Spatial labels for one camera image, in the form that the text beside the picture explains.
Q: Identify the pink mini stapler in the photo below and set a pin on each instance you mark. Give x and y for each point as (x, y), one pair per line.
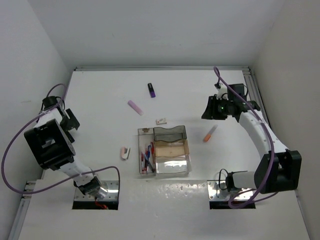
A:
(125, 153)

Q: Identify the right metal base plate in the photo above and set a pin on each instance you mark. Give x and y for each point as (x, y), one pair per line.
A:
(216, 194)

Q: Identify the red gel pen in tray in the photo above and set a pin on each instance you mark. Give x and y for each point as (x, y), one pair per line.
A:
(142, 162)

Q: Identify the long smoky clear tray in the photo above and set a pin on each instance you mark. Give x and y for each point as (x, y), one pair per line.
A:
(144, 137)

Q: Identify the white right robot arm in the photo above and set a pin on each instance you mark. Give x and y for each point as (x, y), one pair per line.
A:
(279, 168)

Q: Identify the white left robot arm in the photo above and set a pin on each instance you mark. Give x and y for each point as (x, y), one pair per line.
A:
(52, 146)

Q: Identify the blue gel pen clear cap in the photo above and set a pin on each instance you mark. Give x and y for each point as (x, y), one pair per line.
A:
(148, 163)

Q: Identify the amber clear tray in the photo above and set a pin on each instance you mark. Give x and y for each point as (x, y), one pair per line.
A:
(171, 149)

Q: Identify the red gel pen clear cap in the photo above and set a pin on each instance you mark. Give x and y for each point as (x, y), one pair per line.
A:
(146, 167)

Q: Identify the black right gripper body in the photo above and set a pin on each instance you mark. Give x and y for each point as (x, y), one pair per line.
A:
(230, 103)

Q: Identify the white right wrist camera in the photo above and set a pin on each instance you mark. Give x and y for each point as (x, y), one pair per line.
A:
(222, 92)

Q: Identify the clear transparent tray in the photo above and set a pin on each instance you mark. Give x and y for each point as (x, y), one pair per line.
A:
(173, 167)

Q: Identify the grey clear tray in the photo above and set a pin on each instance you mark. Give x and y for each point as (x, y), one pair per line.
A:
(170, 134)

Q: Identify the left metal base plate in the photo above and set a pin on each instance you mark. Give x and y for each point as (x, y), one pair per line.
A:
(108, 192)

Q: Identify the metal base plate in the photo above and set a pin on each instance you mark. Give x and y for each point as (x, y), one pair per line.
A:
(108, 192)
(216, 194)

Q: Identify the blue ballpoint pen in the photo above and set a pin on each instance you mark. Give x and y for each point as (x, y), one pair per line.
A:
(148, 152)

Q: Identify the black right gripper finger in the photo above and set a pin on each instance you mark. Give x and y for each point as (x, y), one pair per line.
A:
(219, 109)
(208, 113)

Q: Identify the purple black highlighter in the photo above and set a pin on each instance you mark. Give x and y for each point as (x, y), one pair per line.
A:
(151, 90)

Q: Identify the red ballpoint pen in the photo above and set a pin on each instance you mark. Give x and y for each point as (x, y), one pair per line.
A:
(152, 150)

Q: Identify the orange pastel highlighter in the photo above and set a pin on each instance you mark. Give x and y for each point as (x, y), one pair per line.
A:
(210, 133)

